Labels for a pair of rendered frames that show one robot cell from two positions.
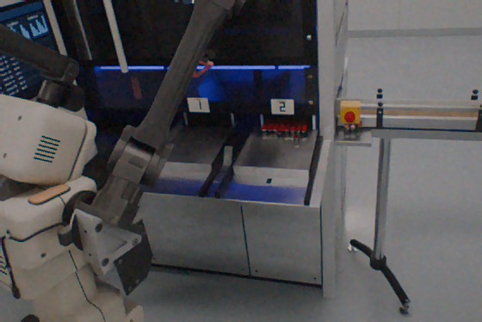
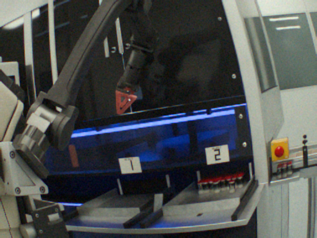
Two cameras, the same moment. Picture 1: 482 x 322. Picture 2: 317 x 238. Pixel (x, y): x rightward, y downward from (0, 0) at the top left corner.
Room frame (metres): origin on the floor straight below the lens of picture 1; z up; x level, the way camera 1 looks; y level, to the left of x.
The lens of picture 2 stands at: (-0.14, -0.08, 1.26)
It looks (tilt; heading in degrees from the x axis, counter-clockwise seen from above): 3 degrees down; 6
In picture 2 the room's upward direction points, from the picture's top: 10 degrees counter-clockwise
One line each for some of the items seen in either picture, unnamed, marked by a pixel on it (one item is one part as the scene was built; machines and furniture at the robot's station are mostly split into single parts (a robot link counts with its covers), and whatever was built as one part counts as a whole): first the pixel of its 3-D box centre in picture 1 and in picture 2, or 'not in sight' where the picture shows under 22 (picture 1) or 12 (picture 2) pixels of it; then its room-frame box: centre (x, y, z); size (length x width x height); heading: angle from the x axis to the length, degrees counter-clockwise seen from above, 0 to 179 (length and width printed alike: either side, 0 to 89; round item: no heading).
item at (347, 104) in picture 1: (350, 111); (280, 149); (1.36, -0.34, 0.99); 0.08 x 0.07 x 0.07; 164
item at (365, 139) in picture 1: (354, 135); (286, 176); (1.39, -0.36, 0.87); 0.14 x 0.13 x 0.02; 164
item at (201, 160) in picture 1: (194, 143); (127, 201); (1.40, 0.26, 0.90); 0.34 x 0.26 x 0.04; 164
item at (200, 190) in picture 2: (284, 133); (220, 185); (1.40, -0.09, 0.91); 0.18 x 0.02 x 0.05; 74
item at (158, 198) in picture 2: (224, 163); (152, 207); (1.21, 0.14, 0.91); 0.14 x 0.03 x 0.06; 165
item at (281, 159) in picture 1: (280, 146); (215, 193); (1.31, -0.06, 0.90); 0.34 x 0.26 x 0.04; 164
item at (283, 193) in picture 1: (231, 160); (163, 210); (1.29, 0.12, 0.87); 0.70 x 0.48 x 0.02; 74
